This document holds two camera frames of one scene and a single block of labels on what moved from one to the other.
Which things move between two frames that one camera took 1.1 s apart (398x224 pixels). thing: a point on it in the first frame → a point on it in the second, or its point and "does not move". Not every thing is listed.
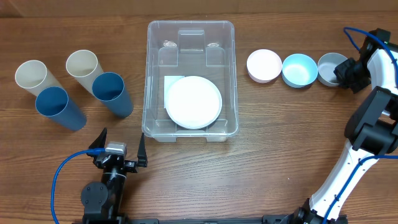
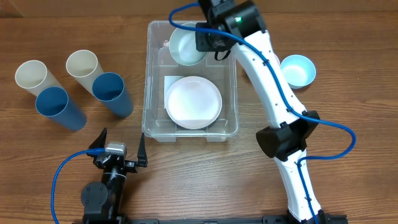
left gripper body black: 130,166 does not move
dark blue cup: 110,89 does not move
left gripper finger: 142,155 does not move
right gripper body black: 351,74 → 214,42
